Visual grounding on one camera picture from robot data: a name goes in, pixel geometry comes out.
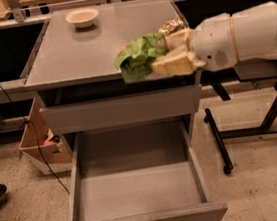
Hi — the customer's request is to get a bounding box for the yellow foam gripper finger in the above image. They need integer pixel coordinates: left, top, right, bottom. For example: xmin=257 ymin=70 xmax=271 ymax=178
xmin=151 ymin=51 xmax=197 ymax=76
xmin=165 ymin=28 xmax=192 ymax=51

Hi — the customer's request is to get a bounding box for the green rice chip bag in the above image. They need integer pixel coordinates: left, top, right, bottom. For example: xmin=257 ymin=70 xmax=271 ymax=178
xmin=114 ymin=32 xmax=167 ymax=84

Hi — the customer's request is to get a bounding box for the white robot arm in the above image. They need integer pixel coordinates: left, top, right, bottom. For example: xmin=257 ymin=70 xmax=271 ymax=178
xmin=151 ymin=1 xmax=277 ymax=76

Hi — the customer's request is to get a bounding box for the grey drawer cabinet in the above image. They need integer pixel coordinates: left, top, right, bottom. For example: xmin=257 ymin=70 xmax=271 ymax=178
xmin=25 ymin=0 xmax=201 ymax=151

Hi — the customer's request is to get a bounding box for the closed grey upper drawer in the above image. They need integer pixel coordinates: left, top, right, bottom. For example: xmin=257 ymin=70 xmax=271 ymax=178
xmin=40 ymin=85 xmax=201 ymax=134

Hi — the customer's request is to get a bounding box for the open grey drawer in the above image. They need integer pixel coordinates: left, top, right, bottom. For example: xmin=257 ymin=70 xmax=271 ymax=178
xmin=68 ymin=120 xmax=228 ymax=221

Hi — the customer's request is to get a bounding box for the crushed gold soda can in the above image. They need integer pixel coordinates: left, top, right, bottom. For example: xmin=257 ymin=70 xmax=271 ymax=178
xmin=158 ymin=18 xmax=186 ymax=36

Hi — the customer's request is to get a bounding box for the black stand with tray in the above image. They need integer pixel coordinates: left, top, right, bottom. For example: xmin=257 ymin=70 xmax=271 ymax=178
xmin=197 ymin=61 xmax=277 ymax=177

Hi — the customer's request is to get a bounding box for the white bowl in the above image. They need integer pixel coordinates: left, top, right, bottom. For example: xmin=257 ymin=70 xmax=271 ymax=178
xmin=65 ymin=8 xmax=99 ymax=29

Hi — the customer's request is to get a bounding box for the cardboard box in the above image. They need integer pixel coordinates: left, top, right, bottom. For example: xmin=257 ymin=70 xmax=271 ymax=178
xmin=19 ymin=100 xmax=72 ymax=174

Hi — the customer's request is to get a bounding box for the black cable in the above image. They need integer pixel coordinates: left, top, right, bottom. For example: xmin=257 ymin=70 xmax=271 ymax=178
xmin=0 ymin=74 xmax=71 ymax=202

